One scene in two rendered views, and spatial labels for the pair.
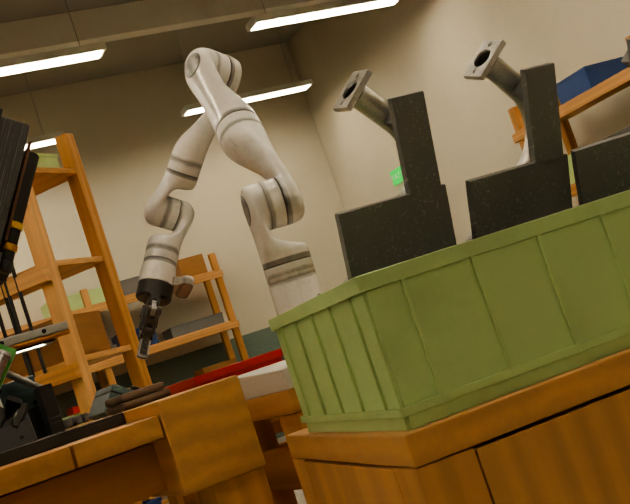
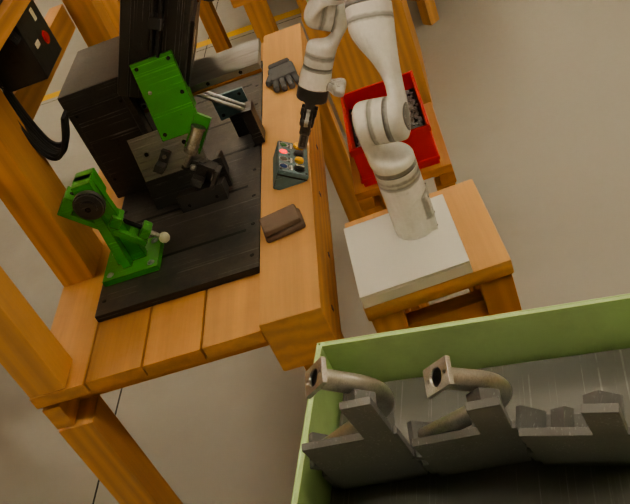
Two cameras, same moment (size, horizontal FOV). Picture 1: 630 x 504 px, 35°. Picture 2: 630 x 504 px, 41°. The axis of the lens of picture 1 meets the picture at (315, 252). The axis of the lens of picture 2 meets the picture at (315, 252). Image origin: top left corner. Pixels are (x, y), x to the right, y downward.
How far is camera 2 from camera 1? 1.43 m
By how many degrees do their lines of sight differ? 55
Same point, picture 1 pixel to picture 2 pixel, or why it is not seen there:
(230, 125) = (353, 20)
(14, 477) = (167, 365)
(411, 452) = not seen: outside the picture
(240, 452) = not seen: hidden behind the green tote
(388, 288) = not seen: outside the picture
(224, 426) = (310, 336)
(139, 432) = (248, 340)
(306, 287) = (404, 198)
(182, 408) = (277, 328)
